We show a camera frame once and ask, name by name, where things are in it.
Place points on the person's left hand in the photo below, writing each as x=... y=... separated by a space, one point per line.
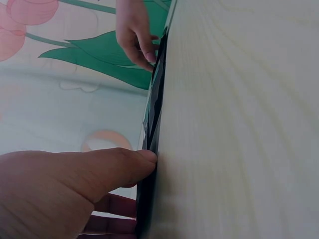
x=45 y=189

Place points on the person's right hand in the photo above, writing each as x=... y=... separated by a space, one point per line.
x=132 y=32

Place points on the person's right fingers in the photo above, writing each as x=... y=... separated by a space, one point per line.
x=144 y=52

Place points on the black plastic bag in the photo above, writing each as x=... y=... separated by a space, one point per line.
x=155 y=104

